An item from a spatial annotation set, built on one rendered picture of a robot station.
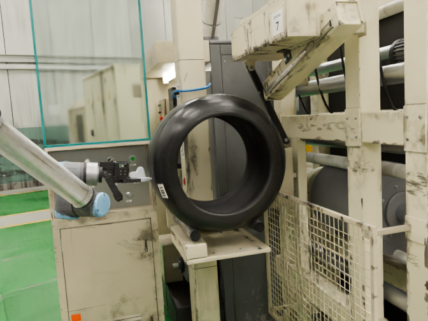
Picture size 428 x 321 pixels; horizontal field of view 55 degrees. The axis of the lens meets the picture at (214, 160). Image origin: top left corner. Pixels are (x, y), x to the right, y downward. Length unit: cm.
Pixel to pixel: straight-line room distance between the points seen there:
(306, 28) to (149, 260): 149
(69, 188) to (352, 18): 111
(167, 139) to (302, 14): 67
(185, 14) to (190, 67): 25
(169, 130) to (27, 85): 912
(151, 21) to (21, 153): 1049
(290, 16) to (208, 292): 138
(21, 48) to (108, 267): 876
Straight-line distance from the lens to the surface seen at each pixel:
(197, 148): 201
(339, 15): 149
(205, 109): 162
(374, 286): 146
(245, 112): 166
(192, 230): 169
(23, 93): 1059
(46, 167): 140
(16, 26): 1081
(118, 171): 166
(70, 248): 233
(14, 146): 133
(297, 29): 153
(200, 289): 217
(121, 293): 242
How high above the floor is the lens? 137
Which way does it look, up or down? 6 degrees down
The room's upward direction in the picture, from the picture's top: 3 degrees counter-clockwise
